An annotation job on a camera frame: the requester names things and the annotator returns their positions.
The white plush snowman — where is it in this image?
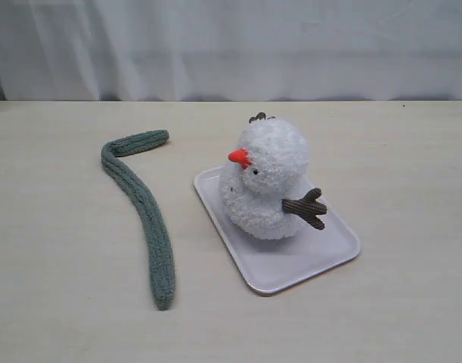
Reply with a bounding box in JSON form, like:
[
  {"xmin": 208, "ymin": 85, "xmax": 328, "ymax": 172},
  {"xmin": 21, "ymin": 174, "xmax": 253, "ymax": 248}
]
[{"xmin": 219, "ymin": 112, "xmax": 327, "ymax": 240}]

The green fuzzy scarf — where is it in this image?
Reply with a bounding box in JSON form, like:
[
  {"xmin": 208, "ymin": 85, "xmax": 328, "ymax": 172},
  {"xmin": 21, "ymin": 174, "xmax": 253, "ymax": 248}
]
[{"xmin": 101, "ymin": 129, "xmax": 176, "ymax": 311}]

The white plastic tray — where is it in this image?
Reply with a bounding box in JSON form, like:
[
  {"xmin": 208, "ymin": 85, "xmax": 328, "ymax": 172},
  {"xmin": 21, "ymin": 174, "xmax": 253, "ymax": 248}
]
[{"xmin": 194, "ymin": 166, "xmax": 361, "ymax": 296}]

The white backdrop curtain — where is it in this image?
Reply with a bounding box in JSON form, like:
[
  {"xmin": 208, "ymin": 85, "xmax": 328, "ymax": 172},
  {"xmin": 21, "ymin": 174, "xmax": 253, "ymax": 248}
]
[{"xmin": 0, "ymin": 1, "xmax": 462, "ymax": 101}]

